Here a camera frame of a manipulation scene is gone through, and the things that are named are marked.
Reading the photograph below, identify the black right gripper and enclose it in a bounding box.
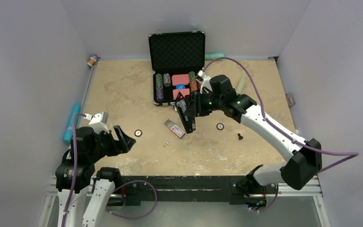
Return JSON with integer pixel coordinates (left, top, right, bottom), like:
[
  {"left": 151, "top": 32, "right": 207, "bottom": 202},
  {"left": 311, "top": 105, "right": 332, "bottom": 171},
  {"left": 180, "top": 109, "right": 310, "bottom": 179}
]
[{"left": 184, "top": 89, "right": 225, "bottom": 117}]

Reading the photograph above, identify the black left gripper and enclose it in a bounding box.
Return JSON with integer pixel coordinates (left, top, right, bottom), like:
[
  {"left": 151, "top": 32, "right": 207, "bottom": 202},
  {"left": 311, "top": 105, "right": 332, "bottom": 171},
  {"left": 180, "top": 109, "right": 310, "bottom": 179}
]
[{"left": 88, "top": 124, "right": 135, "bottom": 162}]

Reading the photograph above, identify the black stapler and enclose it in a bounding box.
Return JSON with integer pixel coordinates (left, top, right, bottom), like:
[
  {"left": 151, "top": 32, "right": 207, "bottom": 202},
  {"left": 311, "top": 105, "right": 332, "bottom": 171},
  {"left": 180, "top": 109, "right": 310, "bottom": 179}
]
[{"left": 175, "top": 100, "right": 196, "bottom": 133}]

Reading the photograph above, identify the pale green stapler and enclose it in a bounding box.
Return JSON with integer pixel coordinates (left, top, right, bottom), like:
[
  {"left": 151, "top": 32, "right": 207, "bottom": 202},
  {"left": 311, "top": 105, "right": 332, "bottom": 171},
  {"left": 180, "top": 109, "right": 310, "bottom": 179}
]
[{"left": 236, "top": 78, "right": 246, "bottom": 94}]

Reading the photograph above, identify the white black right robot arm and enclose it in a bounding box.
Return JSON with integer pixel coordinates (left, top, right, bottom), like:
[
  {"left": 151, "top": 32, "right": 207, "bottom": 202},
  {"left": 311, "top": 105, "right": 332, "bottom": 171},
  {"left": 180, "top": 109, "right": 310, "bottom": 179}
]
[{"left": 175, "top": 75, "right": 322, "bottom": 192}]

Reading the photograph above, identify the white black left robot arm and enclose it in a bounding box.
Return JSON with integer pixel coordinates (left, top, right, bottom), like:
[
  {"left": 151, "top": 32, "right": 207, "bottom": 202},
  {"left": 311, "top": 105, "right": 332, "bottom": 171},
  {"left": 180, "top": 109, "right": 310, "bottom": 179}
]
[{"left": 55, "top": 111, "right": 136, "bottom": 227}]

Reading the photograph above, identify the left poker chip on table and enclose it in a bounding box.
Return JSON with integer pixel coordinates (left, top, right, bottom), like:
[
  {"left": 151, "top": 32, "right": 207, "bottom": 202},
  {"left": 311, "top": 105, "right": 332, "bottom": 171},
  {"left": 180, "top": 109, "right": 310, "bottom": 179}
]
[{"left": 134, "top": 130, "right": 143, "bottom": 137}]

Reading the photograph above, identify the poker chip on table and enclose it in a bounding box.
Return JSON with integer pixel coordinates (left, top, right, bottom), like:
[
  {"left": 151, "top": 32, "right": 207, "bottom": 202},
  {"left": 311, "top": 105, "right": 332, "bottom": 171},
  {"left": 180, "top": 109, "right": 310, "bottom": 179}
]
[
  {"left": 134, "top": 130, "right": 143, "bottom": 137},
  {"left": 216, "top": 123, "right": 225, "bottom": 131}
]

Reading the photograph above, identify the pink card deck lower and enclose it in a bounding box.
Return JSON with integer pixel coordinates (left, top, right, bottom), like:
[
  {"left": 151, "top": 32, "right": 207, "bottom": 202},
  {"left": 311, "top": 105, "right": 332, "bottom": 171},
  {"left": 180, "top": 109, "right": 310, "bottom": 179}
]
[{"left": 173, "top": 88, "right": 190, "bottom": 100}]

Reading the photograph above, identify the pink card deck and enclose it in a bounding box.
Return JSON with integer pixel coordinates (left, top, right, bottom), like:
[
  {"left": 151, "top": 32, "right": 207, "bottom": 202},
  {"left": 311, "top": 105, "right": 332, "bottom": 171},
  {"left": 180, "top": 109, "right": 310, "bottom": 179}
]
[
  {"left": 171, "top": 74, "right": 190, "bottom": 86},
  {"left": 173, "top": 88, "right": 190, "bottom": 100}
]

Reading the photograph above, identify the brown chip stack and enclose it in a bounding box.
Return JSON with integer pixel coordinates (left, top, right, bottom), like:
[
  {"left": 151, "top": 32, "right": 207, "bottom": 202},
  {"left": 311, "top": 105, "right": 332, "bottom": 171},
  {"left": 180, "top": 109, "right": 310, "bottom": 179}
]
[{"left": 196, "top": 71, "right": 203, "bottom": 90}]

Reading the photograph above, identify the orange chip stack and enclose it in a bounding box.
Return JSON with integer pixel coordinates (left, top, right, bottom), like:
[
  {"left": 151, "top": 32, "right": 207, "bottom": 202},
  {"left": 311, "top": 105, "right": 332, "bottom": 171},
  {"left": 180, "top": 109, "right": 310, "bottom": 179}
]
[{"left": 190, "top": 80, "right": 198, "bottom": 92}]

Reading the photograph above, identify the blue dealer button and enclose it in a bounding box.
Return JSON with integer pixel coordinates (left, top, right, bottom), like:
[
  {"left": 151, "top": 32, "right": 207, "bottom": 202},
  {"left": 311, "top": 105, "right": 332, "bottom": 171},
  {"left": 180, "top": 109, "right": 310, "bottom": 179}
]
[{"left": 176, "top": 84, "right": 185, "bottom": 89}]

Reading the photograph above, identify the right poker chip on table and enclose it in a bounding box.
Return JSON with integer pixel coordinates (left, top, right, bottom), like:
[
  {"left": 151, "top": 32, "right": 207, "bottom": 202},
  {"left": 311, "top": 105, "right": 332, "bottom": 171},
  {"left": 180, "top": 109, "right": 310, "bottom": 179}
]
[{"left": 216, "top": 123, "right": 225, "bottom": 131}]

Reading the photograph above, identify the pink card deck upper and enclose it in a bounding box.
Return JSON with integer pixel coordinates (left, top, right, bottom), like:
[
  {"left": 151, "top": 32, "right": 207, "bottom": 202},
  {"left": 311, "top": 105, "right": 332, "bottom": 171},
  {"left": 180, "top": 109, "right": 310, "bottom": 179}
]
[{"left": 171, "top": 74, "right": 190, "bottom": 86}]

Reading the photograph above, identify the green chip stack right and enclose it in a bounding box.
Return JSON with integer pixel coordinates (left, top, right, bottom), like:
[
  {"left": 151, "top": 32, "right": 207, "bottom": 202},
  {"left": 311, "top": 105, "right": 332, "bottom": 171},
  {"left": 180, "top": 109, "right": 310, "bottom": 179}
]
[{"left": 188, "top": 71, "right": 196, "bottom": 82}]

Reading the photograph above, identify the green chip stack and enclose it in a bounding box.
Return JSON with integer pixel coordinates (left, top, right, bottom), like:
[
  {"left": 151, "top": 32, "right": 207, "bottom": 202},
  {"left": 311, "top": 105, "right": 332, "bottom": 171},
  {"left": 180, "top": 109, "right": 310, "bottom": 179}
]
[
  {"left": 155, "top": 74, "right": 163, "bottom": 89},
  {"left": 188, "top": 71, "right": 196, "bottom": 82}
]

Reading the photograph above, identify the purple chip stack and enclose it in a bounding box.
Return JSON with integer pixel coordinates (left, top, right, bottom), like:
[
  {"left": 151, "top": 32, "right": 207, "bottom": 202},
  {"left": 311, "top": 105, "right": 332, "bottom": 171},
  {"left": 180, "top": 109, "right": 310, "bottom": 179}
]
[{"left": 156, "top": 88, "right": 164, "bottom": 102}]

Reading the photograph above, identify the grey chip stack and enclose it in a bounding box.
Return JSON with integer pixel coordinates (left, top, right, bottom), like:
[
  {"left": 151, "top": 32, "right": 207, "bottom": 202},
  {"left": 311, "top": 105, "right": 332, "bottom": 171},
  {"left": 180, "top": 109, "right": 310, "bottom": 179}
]
[{"left": 163, "top": 73, "right": 171, "bottom": 87}]

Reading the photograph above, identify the green chip stack left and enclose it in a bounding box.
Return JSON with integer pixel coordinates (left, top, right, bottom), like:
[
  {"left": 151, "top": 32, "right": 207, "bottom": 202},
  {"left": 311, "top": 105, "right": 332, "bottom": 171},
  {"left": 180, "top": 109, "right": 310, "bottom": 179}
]
[{"left": 155, "top": 74, "right": 163, "bottom": 89}]

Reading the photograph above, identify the black poker chip case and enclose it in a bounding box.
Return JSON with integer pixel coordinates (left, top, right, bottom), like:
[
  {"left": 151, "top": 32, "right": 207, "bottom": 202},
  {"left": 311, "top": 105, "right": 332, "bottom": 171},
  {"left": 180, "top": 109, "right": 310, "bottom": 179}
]
[{"left": 148, "top": 31, "right": 206, "bottom": 106}]

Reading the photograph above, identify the mint green flashlight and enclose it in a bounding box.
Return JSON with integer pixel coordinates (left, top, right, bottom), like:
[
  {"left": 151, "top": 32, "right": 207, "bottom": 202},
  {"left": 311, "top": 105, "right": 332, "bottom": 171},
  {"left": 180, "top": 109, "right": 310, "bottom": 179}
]
[{"left": 205, "top": 53, "right": 224, "bottom": 61}]

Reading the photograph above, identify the small orange bottle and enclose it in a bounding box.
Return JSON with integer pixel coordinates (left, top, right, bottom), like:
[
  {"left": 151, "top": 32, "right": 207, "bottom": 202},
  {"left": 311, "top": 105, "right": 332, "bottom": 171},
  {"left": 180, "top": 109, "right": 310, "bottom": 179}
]
[{"left": 87, "top": 54, "right": 99, "bottom": 67}]

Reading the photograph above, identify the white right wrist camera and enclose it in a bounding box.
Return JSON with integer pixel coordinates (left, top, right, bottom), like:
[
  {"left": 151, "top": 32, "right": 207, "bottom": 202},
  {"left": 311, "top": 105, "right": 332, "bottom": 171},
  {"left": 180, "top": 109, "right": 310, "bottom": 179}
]
[{"left": 199, "top": 70, "right": 212, "bottom": 94}]

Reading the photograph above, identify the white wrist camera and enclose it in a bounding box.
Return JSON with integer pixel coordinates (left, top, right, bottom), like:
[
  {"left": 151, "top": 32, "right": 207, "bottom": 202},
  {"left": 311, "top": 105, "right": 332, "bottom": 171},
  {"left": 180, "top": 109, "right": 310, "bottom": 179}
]
[
  {"left": 199, "top": 70, "right": 212, "bottom": 94},
  {"left": 84, "top": 111, "right": 109, "bottom": 126}
]

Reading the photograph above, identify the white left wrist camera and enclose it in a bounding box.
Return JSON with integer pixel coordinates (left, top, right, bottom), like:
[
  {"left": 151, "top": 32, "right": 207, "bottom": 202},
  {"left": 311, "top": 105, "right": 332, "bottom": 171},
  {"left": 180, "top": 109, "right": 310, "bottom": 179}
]
[{"left": 84, "top": 111, "right": 109, "bottom": 126}]

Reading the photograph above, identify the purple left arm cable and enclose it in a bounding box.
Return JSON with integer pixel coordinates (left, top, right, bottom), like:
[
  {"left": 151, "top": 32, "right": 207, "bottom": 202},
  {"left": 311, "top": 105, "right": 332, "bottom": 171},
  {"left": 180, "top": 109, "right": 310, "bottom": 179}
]
[{"left": 60, "top": 113, "right": 88, "bottom": 227}]

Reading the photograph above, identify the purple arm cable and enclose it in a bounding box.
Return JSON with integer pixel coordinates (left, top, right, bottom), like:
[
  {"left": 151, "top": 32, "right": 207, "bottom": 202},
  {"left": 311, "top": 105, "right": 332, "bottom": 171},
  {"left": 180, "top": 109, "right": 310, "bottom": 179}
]
[
  {"left": 60, "top": 113, "right": 88, "bottom": 227},
  {"left": 204, "top": 57, "right": 359, "bottom": 214}
]

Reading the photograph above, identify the teal blue handle tool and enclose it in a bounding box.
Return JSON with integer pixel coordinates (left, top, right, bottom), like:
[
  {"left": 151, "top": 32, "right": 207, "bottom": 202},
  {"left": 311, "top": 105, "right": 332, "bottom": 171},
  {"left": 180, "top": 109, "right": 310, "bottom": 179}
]
[{"left": 62, "top": 102, "right": 81, "bottom": 145}]

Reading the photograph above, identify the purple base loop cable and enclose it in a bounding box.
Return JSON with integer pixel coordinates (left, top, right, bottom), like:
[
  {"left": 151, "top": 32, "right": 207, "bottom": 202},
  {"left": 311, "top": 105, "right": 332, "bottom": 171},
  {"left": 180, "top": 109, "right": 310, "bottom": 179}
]
[{"left": 105, "top": 180, "right": 158, "bottom": 220}]

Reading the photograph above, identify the grey object at right wall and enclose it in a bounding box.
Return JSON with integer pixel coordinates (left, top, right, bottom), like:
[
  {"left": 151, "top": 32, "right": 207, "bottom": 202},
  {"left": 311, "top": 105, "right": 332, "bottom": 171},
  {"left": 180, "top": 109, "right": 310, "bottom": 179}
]
[{"left": 285, "top": 92, "right": 295, "bottom": 108}]

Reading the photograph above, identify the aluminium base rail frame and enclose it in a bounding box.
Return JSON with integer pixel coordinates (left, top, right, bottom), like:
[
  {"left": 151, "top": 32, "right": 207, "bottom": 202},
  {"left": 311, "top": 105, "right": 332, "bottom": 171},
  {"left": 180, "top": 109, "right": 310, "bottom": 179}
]
[{"left": 38, "top": 175, "right": 330, "bottom": 227}]

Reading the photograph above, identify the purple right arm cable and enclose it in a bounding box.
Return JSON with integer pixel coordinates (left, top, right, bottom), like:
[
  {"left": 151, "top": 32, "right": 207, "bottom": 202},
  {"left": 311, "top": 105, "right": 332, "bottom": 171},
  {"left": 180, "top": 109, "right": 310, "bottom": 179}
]
[{"left": 204, "top": 57, "right": 359, "bottom": 214}]

